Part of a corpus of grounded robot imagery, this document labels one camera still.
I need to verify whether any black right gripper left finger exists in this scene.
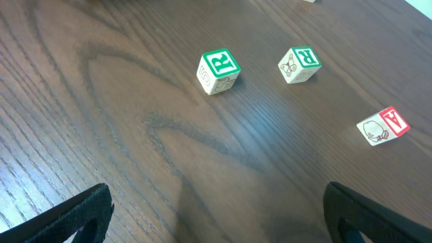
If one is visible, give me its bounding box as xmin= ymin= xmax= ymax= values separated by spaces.
xmin=1 ymin=183 xmax=114 ymax=243

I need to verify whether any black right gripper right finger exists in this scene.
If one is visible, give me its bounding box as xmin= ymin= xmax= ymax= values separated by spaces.
xmin=323 ymin=182 xmax=431 ymax=243

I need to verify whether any red letter A block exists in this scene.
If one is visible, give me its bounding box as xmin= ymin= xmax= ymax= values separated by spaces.
xmin=356 ymin=106 xmax=410 ymax=146

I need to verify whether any green R block far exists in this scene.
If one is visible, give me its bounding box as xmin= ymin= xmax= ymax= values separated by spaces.
xmin=277 ymin=46 xmax=322 ymax=84

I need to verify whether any green r block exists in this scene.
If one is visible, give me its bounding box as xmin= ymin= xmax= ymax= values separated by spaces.
xmin=277 ymin=46 xmax=322 ymax=84
xmin=196 ymin=48 xmax=241 ymax=95

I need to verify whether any green R block near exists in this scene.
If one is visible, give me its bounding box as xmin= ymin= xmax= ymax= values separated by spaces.
xmin=196 ymin=48 xmax=241 ymax=95

